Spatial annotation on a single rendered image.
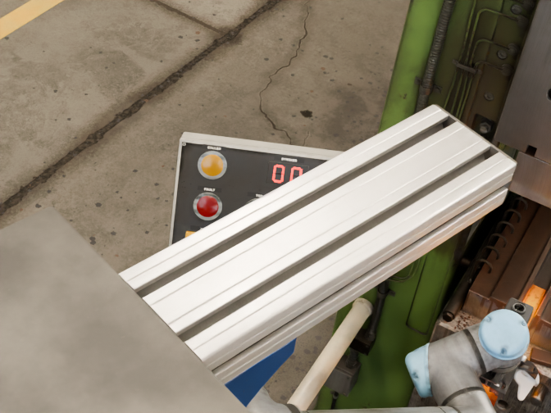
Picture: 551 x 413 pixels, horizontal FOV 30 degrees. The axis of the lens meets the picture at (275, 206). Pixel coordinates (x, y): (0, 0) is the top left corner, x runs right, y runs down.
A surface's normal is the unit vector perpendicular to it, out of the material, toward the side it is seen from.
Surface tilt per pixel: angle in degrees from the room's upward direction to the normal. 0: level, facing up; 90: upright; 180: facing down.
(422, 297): 90
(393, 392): 90
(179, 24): 0
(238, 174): 60
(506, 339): 29
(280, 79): 0
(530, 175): 90
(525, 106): 90
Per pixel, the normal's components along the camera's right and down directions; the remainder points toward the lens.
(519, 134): -0.49, 0.58
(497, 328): -0.15, -0.33
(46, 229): 0.10, -0.71
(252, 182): -0.01, 0.25
